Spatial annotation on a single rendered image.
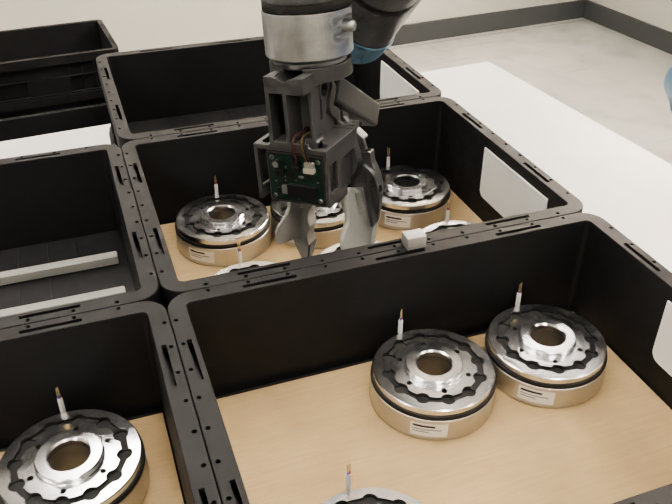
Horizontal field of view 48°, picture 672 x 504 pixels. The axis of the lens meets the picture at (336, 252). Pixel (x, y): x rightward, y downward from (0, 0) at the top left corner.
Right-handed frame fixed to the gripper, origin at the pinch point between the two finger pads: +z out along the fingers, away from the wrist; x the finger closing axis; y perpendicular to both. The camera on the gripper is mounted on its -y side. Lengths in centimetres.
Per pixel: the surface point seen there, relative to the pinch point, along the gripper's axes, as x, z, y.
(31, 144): -76, 8, -32
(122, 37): -207, 37, -206
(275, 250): -9.0, 3.0, -2.9
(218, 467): 8.2, -3.8, 32.7
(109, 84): -38.2, -10.3, -13.9
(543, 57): -46, 67, -325
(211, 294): -1.8, -5.4, 18.2
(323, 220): -4.4, 0.0, -6.0
